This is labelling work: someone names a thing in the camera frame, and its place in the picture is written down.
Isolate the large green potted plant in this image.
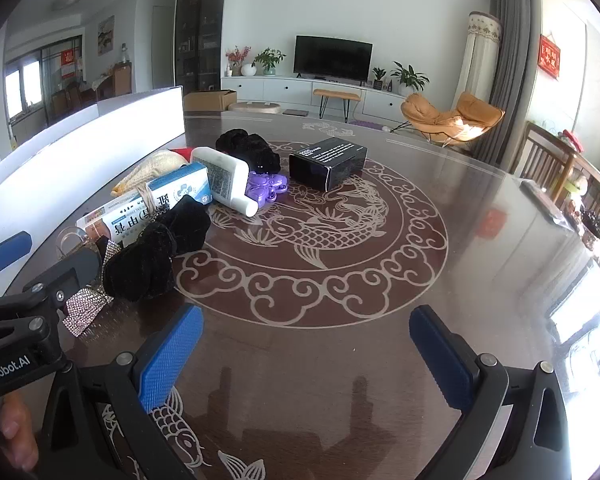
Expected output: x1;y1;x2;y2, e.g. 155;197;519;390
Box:
391;61;430;95

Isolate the dark remote control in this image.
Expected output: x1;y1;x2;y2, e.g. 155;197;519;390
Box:
520;180;573;228

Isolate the wooden bench with metal legs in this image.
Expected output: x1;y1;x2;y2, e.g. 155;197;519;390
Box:
312;88;362;120

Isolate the black velvet scrunchie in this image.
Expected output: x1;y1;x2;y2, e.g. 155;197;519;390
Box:
102;195;212;302

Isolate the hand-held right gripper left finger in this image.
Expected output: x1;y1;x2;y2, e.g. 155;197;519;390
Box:
37;304;204;480

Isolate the covered standing air conditioner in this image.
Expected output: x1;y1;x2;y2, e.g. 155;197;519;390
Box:
450;10;503;111

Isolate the brown cardboard box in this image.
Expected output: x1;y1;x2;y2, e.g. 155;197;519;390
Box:
183;89;238;112

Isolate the white storage box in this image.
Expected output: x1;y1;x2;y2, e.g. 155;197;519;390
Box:
0;85;185;241

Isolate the red flower arrangement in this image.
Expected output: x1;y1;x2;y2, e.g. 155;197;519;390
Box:
225;45;252;77

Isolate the blue white medicine box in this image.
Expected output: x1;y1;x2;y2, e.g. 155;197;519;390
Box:
76;162;212;242

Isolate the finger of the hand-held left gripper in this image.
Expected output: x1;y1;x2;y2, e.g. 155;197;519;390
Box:
22;247;103;321
0;231;33;281

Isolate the cluttered wooden shelf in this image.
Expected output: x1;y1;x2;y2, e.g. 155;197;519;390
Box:
562;130;600;301

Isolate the white television cabinet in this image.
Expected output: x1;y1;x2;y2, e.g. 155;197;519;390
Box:
221;75;411;126

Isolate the dark glass cabinet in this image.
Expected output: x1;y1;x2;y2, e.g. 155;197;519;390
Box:
172;0;229;92

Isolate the grey curtain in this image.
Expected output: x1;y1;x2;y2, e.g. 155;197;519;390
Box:
472;0;543;166

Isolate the black fluffy scrunchie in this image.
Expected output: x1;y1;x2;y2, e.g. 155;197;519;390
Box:
216;129;282;173

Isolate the leafy potted plant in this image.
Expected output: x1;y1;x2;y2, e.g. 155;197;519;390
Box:
254;48;287;77

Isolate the dark brown patterned desktop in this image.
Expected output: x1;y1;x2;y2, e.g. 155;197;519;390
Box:
0;107;600;480

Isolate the black cardboard box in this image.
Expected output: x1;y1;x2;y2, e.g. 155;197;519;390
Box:
288;136;369;192

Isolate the black television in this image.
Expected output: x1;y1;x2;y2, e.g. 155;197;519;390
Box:
294;35;374;82

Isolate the white plastic bottle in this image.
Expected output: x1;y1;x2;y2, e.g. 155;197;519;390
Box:
190;146;258;218

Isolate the wooden chair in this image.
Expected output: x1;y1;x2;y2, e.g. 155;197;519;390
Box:
510;121;581;206

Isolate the purple hair claw clip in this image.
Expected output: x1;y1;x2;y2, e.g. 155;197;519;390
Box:
245;171;287;207

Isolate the silver rhinestone hair bow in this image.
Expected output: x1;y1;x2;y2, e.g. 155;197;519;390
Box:
62;237;118;335

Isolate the wooden sideboard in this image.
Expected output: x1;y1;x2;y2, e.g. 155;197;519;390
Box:
112;61;132;96

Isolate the orange lounge chair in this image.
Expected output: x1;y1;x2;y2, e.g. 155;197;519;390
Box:
400;91;506;147

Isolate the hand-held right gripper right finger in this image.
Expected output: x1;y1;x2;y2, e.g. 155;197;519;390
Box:
409;304;573;480

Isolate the red wall hanging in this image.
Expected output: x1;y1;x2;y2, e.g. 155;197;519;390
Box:
538;34;562;80

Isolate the round wooden stool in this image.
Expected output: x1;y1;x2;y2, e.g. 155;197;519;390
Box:
228;101;285;114

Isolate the person's left hand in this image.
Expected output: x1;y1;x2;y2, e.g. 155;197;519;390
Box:
0;392;41;472

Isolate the framed wall painting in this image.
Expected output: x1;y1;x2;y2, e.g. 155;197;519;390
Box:
97;15;116;56

